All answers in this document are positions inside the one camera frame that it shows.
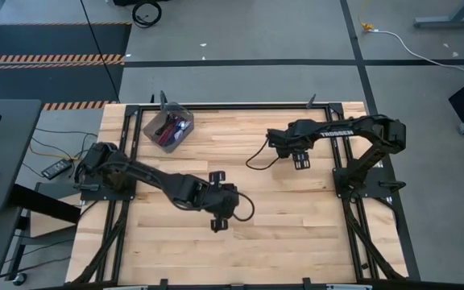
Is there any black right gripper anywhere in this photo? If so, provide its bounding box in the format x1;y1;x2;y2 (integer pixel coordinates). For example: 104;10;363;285
266;127;312;171

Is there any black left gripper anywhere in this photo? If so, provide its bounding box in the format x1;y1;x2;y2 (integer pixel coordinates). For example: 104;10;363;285
207;170;242;234

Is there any transparent grey plastic bin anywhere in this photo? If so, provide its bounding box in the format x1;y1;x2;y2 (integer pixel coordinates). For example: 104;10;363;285
142;101;196;154

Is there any silver aluminium bar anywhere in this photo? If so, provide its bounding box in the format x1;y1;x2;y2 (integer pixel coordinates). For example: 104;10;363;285
325;284;374;290
102;284;149;290

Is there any yellow power plug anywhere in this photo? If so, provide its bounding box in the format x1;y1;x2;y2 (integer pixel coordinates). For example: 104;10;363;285
357;14;375;33

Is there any black power adapter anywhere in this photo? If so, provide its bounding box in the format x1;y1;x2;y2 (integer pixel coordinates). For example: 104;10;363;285
40;158;74;181

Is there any black desk beam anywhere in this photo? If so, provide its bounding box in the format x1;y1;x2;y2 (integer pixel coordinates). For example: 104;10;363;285
8;183;82;225

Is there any grey metal table leg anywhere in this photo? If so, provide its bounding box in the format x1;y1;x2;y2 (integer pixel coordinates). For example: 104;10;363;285
412;0;464;29

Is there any black hazard-striped floor mat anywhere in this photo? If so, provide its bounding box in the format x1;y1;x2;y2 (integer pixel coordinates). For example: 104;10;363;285
0;22;133;112

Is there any black left wrist camera cable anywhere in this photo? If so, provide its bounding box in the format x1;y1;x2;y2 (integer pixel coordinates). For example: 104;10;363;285
230;189;256;223

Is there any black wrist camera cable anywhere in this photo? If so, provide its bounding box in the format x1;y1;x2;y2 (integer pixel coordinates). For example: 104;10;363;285
245;138;281;172
230;189;256;223

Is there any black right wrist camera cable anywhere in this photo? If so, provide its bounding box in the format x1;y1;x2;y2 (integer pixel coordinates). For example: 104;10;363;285
245;138;281;172

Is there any black aluminium table frame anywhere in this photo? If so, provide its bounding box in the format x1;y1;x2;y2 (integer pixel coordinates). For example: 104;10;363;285
64;93;422;290

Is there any red cable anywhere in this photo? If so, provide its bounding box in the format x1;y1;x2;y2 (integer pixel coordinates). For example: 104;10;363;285
159;122;179;146

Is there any white floor cable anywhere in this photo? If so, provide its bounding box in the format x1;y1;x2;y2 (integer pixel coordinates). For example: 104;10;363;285
371;28;464;83

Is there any coiled black floor cable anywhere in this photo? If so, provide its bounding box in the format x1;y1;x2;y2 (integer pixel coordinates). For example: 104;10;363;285
130;0;164;29

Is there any long thin black floor cable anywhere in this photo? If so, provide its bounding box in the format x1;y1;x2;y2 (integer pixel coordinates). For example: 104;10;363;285
79;0;121;102

